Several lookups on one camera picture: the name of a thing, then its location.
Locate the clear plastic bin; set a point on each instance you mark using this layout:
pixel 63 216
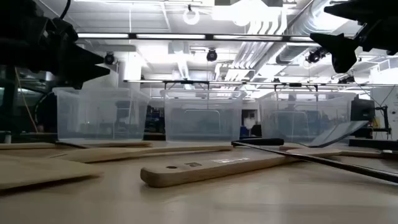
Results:
pixel 102 115
pixel 202 118
pixel 295 115

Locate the white background object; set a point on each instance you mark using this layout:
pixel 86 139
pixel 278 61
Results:
pixel 249 123

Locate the black slim utensil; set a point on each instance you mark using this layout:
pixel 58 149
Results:
pixel 342 165
pixel 73 145

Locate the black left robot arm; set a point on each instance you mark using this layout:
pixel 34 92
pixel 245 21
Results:
pixel 15 37

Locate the small white cup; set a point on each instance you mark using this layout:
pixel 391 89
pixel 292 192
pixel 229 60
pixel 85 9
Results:
pixel 7 137

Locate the wooden fork spatula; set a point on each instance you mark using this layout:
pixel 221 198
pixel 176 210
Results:
pixel 124 153

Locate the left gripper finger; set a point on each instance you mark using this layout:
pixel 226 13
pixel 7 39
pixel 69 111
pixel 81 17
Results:
pixel 84 73
pixel 85 56

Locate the slotted wooden spoon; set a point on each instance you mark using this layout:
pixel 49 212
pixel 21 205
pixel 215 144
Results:
pixel 124 144

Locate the long ceiling light bar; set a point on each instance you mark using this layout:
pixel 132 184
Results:
pixel 171 36

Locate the black overhead truss rail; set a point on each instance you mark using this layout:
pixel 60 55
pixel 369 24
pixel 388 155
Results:
pixel 217 81

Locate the silver ventilation duct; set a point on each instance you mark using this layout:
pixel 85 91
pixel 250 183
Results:
pixel 311 21

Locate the black ceiling camera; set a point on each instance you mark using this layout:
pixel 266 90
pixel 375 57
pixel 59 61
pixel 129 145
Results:
pixel 109 58
pixel 211 55
pixel 314 56

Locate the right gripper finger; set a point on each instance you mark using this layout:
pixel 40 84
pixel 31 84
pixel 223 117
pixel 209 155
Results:
pixel 357 11
pixel 340 49

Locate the black monitor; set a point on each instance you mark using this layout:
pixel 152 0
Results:
pixel 362 109

